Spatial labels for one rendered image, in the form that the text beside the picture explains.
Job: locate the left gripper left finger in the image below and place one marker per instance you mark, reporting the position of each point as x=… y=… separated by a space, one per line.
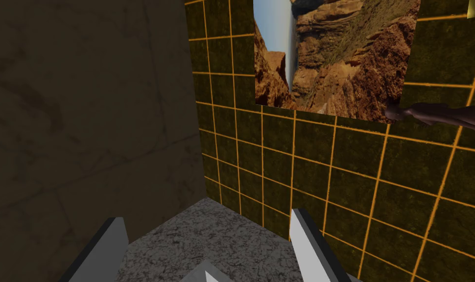
x=100 y=254

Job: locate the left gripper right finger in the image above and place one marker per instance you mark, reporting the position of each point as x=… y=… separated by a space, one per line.
x=310 y=250

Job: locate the dark brown elongated figure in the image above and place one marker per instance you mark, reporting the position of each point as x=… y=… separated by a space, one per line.
x=445 y=114

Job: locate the canyon landscape wall picture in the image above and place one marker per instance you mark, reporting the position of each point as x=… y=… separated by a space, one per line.
x=331 y=55

